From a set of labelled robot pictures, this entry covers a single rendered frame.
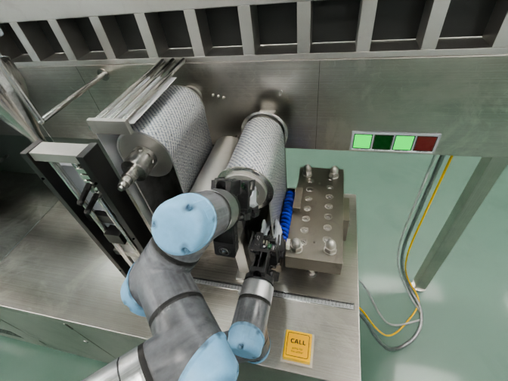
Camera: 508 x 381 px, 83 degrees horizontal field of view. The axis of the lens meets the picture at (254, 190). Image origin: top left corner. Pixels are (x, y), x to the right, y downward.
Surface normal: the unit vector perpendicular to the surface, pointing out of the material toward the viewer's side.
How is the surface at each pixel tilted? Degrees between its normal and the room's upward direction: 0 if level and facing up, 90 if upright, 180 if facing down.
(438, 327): 0
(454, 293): 0
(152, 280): 17
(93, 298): 0
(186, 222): 50
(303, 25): 90
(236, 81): 90
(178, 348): 8
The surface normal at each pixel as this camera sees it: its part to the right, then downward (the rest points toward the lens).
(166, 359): 0.08, -0.52
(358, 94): -0.22, 0.70
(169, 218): -0.24, 0.08
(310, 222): -0.11, -0.71
